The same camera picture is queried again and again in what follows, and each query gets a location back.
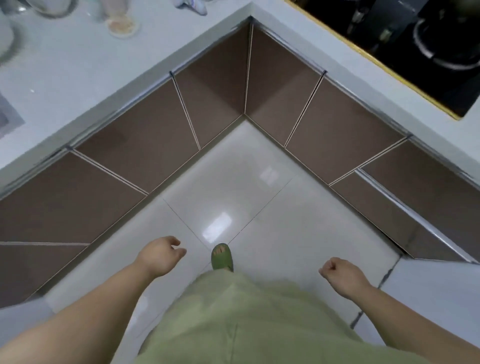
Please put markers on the row of brown cabinet doors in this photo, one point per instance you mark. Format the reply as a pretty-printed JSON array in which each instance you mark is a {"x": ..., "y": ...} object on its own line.
[{"x": 142, "y": 138}]

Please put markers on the black round burner pan support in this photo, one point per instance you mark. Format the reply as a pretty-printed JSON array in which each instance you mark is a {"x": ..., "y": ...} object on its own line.
[{"x": 446, "y": 56}]

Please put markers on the green slipper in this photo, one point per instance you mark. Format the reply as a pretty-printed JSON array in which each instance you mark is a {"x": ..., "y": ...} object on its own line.
[{"x": 222, "y": 257}]

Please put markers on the person's right forearm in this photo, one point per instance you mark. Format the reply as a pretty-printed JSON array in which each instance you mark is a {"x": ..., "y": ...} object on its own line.
[{"x": 416, "y": 324}]

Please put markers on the light green shorts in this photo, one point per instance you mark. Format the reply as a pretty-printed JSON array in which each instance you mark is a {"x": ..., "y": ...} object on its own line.
[{"x": 247, "y": 322}]

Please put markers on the black glass gas hob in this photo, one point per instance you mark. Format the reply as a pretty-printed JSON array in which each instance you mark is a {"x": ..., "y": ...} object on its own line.
[{"x": 393, "y": 41}]

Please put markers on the person's left thumb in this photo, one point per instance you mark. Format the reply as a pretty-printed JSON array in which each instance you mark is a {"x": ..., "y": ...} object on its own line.
[{"x": 179, "y": 254}]

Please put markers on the person's right fingers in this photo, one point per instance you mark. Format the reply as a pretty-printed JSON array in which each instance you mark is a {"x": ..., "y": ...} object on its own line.
[{"x": 327, "y": 268}]

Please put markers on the grey round container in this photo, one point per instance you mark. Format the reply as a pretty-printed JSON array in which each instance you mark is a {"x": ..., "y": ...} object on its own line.
[{"x": 50, "y": 6}]

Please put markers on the person's left hand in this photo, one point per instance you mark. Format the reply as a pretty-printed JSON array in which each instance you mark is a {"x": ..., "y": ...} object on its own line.
[{"x": 157, "y": 257}]

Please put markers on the white and blue cloth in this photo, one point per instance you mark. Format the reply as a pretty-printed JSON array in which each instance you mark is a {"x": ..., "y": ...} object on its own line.
[{"x": 194, "y": 6}]

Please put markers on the person's right hand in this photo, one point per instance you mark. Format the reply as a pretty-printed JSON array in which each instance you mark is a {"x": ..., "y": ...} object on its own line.
[{"x": 347, "y": 278}]

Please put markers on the clear glass jar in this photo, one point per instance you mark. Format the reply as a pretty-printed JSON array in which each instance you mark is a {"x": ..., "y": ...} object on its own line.
[{"x": 120, "y": 22}]

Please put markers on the person's left forearm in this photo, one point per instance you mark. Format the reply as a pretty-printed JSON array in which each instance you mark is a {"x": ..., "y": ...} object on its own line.
[{"x": 78, "y": 318}]

